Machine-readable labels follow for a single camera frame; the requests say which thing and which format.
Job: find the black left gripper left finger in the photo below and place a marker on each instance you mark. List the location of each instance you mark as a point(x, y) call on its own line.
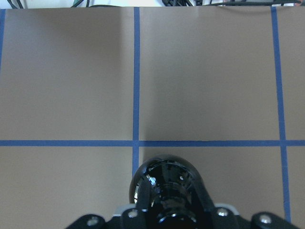
point(143, 191)

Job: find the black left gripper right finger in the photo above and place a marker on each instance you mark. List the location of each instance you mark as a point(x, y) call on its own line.
point(200, 197)

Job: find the dark wine bottle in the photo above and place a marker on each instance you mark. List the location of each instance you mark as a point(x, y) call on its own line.
point(171, 193)

